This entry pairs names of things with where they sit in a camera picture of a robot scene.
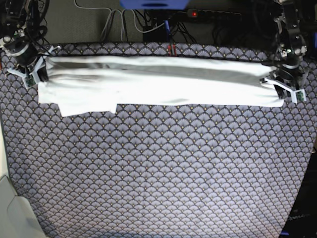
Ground patterned fan-motif tablecloth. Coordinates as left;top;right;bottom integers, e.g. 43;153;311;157
0;53;317;238

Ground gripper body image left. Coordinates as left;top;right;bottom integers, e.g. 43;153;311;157
7;42;42;72

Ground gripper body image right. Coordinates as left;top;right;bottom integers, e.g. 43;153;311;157
272;61;308;87

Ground black power strip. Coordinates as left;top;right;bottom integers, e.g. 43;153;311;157
186;9;242;23

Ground white cable bundle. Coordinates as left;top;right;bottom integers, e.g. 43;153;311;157
74;0;166;42

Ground red table clamp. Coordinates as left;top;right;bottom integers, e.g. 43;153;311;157
167;44;177;57

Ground white printed T-shirt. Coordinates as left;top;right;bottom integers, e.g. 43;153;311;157
38;56;284;117

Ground blue box overhead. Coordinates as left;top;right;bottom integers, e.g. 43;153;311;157
120;0;189;10

